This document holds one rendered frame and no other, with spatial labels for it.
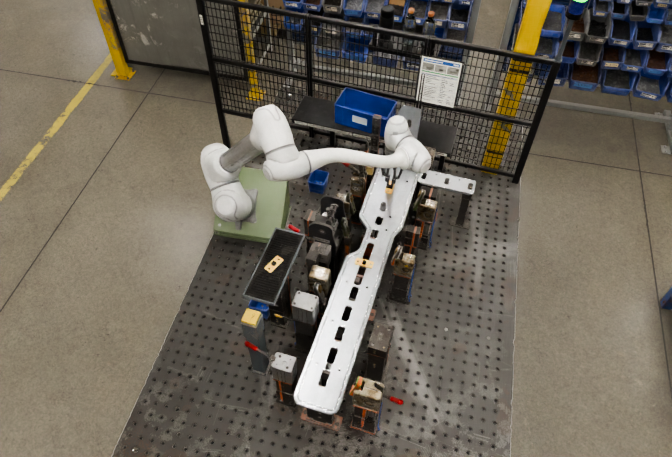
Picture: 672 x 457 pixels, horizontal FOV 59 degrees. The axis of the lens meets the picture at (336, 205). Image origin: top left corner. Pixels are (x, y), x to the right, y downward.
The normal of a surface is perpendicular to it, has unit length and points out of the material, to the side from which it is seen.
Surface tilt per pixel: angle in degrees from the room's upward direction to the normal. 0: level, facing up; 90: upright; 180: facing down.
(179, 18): 90
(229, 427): 0
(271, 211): 42
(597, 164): 0
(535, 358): 0
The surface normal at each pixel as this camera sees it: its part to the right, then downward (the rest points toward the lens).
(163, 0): -0.23, 0.73
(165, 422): 0.00, -0.65
